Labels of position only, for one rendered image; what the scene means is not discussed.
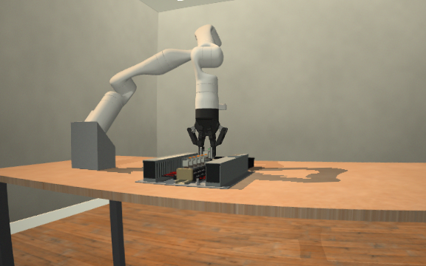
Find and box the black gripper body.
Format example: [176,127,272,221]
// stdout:
[195,109,220,136]

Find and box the black tray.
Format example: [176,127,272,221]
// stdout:
[214,157,254,168]

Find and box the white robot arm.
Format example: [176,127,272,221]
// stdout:
[85,24,226,133]

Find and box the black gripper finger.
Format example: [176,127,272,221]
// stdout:
[187,125,206,154]
[207,125,228,159]

